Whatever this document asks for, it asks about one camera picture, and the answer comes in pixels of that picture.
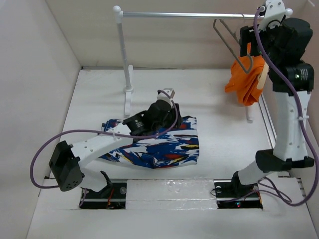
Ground purple cable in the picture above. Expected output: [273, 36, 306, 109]
[253, 6, 319, 206]
[29, 90, 181, 209]

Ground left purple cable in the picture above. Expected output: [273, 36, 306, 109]
[29, 90, 181, 209]

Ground orange garment on hanger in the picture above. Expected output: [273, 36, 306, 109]
[224, 56, 265, 106]

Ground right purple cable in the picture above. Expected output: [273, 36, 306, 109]
[253, 6, 319, 206]

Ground white clothes rack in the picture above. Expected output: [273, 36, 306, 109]
[113, 5, 293, 117]

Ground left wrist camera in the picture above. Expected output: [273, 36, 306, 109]
[157, 88, 175, 101]

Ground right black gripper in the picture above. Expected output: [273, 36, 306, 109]
[239, 17, 285, 67]

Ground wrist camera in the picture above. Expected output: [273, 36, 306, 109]
[157, 88, 175, 101]
[258, 0, 286, 30]

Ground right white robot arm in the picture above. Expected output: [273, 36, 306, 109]
[230, 18, 315, 196]

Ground grey metal hanger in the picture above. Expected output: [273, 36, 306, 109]
[213, 13, 254, 74]

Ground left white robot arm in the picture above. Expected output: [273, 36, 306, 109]
[49, 100, 180, 198]

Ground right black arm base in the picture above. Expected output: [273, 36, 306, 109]
[210, 179, 263, 209]

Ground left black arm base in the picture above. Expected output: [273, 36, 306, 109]
[79, 180, 127, 210]

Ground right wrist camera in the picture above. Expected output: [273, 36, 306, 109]
[258, 0, 286, 30]

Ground blue white red patterned trousers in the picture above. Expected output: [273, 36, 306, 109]
[99, 116, 199, 169]

